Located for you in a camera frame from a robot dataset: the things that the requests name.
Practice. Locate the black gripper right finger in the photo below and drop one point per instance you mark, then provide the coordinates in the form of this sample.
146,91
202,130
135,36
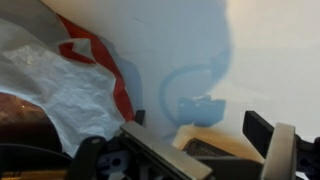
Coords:
280,153

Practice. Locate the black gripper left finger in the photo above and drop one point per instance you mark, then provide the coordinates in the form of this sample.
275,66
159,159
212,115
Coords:
160,150

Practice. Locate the white red plastic bag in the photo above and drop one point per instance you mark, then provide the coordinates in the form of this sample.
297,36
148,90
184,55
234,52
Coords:
66,86

